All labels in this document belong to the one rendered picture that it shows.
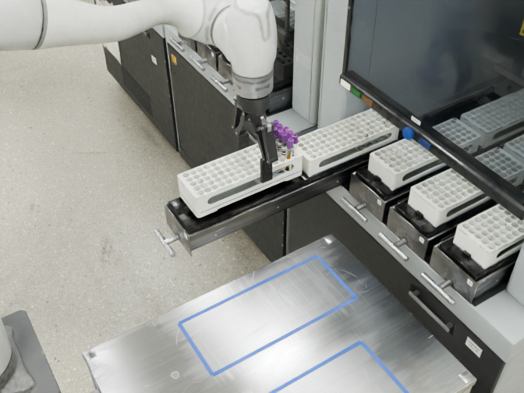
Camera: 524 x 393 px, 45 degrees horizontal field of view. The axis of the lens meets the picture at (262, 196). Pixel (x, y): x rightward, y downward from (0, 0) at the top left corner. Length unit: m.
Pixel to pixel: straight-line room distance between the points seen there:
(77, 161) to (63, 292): 0.79
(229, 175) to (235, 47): 0.34
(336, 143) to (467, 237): 0.42
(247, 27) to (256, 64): 0.08
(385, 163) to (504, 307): 0.43
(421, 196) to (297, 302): 0.41
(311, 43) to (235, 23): 0.52
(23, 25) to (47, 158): 2.13
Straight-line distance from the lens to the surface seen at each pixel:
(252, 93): 1.39
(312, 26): 1.78
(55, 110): 3.48
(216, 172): 1.52
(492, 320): 1.50
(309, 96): 1.89
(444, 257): 1.50
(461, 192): 1.57
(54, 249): 2.70
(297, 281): 1.37
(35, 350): 1.50
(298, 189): 1.60
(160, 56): 2.67
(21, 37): 1.07
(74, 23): 1.11
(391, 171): 1.59
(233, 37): 1.33
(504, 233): 1.52
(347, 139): 1.68
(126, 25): 1.18
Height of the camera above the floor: 1.87
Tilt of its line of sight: 42 degrees down
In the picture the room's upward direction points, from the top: 1 degrees counter-clockwise
